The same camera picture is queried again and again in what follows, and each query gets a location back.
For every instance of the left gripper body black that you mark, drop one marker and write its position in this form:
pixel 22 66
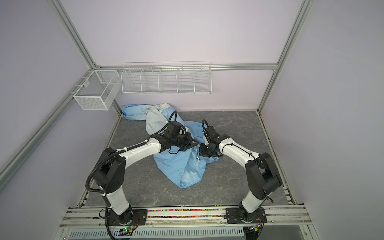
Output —
pixel 184 142

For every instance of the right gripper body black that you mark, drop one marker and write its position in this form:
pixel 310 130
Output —
pixel 206 150

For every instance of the light blue jacket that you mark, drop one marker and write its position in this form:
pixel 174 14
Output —
pixel 183 169

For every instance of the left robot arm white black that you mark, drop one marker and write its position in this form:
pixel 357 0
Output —
pixel 108 175

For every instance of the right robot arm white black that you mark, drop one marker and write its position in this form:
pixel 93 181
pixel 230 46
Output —
pixel 262 174

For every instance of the white vent grille strip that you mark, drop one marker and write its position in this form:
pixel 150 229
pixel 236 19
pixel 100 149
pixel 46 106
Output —
pixel 159 233

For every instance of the white mesh box basket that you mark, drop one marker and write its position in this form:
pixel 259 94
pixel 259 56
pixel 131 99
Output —
pixel 99 90

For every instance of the small green circuit board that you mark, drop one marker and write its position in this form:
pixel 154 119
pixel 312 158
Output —
pixel 125 232

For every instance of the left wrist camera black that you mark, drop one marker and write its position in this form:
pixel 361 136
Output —
pixel 175 128

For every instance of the white wire shelf basket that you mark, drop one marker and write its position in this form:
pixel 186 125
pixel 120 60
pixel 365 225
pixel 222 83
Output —
pixel 167 78

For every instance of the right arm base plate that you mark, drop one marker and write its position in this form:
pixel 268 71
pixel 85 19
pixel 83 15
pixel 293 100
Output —
pixel 240 216

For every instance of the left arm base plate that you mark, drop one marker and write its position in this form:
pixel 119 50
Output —
pixel 135 217

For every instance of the aluminium mounting rail front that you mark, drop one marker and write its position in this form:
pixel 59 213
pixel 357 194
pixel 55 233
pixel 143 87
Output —
pixel 216 216

